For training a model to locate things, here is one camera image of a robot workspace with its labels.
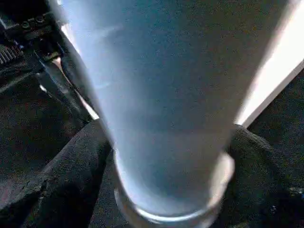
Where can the black plastic mat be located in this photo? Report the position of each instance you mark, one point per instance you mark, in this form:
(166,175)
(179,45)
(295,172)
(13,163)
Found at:
(28,123)

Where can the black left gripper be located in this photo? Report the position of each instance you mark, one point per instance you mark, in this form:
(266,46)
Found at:
(23,42)

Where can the white plastic table top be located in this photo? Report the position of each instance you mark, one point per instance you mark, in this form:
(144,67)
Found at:
(275,80)

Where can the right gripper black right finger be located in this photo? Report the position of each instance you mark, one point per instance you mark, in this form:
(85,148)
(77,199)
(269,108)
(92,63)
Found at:
(266,180)

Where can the white plastic table leg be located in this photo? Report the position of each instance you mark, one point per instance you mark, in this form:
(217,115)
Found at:
(175,95)

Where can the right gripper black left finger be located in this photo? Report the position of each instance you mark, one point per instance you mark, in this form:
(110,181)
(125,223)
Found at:
(61,180)

